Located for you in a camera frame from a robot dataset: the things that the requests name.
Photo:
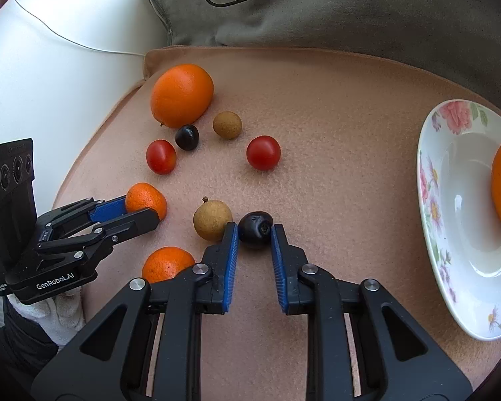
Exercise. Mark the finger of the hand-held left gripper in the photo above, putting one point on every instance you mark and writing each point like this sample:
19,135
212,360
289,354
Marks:
108,209
133,221

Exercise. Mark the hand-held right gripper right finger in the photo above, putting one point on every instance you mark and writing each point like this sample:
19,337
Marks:
279,259

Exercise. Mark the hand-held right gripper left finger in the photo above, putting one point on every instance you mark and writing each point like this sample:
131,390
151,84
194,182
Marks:
230,259

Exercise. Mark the small mandarin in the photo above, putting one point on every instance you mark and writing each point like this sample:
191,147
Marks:
148,199
167,263

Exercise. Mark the brown longan with stem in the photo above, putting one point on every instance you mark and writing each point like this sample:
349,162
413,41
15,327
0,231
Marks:
211,221

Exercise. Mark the red cherry tomato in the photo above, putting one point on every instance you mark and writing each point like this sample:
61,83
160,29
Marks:
161,157
263,153

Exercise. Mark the large smooth orange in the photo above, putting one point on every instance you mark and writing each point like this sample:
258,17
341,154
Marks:
181,96

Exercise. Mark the white floral plate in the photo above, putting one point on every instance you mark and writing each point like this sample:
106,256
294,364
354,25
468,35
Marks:
455,200

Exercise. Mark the person's left forearm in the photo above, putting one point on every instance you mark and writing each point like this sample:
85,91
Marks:
12,351

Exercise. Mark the person's left hand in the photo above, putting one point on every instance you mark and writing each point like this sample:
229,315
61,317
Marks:
54,317

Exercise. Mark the dark purple grape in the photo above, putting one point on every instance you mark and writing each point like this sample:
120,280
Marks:
187,137

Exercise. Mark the round brown longan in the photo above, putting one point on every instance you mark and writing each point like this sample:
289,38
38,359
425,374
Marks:
227,125

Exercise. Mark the grey fleece blanket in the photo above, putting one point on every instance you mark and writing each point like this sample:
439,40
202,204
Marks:
317,8

